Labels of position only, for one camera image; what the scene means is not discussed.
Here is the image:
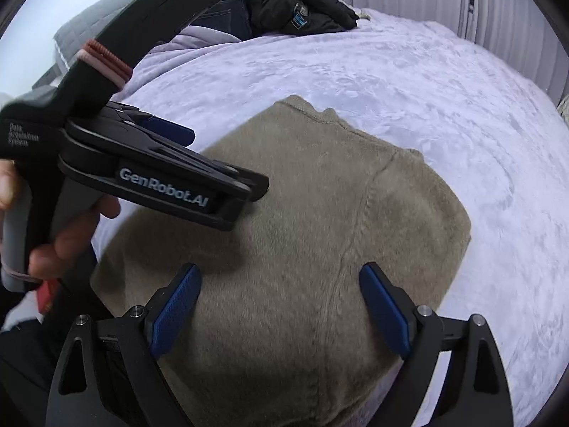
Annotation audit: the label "brown knit sweater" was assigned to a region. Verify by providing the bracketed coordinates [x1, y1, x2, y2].
[92, 95, 470, 426]

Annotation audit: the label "person's left hand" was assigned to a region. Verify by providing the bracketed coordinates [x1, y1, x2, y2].
[0, 157, 123, 281]

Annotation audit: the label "light purple folded blanket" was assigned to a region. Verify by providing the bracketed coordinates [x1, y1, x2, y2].
[112, 25, 240, 101]

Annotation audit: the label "dark blue jeans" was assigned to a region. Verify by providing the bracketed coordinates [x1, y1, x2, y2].
[192, 0, 253, 42]

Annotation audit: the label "black jacket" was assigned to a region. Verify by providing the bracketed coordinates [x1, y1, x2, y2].
[245, 0, 359, 39]

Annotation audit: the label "lavender fleece blanket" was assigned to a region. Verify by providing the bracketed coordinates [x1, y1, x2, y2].
[95, 12, 568, 426]

